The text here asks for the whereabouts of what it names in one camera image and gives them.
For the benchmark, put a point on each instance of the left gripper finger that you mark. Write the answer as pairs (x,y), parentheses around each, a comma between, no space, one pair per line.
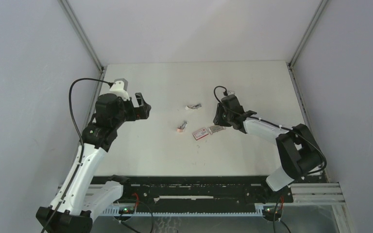
(140,99)
(142,111)

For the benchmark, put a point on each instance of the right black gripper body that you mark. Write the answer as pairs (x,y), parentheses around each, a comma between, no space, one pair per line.
(227,116)

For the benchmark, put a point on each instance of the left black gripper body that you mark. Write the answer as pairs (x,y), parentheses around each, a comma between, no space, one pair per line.
(126,112)

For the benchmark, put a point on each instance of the staple box tray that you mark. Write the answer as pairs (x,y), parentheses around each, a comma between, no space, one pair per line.
(215,128)

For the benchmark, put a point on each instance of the red white staple box sleeve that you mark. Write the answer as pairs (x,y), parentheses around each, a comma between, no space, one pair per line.
(201,133)

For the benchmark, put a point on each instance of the white stapler base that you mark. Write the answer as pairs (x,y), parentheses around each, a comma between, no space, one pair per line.
(193,107)

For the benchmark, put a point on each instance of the pink stapler top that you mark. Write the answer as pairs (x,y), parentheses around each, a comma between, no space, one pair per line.
(182,126)

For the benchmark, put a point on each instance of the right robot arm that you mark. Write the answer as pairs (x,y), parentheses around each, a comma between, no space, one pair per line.
(298,151)

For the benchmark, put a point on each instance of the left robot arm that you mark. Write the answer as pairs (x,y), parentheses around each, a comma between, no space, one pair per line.
(70,211)

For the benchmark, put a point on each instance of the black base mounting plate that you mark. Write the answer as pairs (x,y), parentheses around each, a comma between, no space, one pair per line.
(196,206)

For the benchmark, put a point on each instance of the left controller board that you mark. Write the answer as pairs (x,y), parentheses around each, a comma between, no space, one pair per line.
(126,210)

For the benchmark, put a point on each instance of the controller board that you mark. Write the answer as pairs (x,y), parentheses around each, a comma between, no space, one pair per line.
(271,211)
(126,210)

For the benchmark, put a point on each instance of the right controller board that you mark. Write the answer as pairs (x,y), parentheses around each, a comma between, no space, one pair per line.
(271,211)

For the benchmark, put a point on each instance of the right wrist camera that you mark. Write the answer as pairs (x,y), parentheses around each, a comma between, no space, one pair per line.
(231,93)

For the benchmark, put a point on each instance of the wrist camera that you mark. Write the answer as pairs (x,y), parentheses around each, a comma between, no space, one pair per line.
(231,93)
(119,88)

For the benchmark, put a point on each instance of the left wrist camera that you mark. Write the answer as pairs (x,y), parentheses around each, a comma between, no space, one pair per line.
(119,88)

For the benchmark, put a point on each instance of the left aluminium frame post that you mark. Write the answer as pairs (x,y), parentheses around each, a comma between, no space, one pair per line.
(79,30)

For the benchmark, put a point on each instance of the front aluminium rail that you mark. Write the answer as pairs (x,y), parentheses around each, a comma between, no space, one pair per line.
(298,194)

